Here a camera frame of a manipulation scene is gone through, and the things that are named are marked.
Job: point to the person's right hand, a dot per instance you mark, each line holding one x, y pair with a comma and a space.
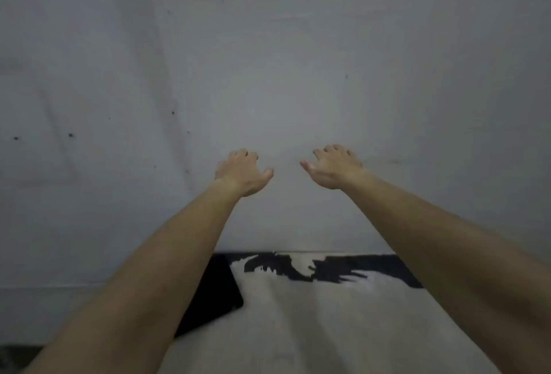
335, 171

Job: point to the person's left hand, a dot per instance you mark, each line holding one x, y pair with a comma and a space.
240, 173

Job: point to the person's left thumb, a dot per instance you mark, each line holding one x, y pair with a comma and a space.
264, 176

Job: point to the person's right thumb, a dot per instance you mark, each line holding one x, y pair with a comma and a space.
309, 169

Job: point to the person's right forearm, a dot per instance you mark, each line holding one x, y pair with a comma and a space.
452, 266

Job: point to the person's left forearm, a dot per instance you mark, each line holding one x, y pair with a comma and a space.
150, 283

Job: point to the black flat pad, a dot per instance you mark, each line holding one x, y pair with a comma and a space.
213, 296

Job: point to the white cloth with black print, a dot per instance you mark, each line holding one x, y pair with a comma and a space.
327, 326

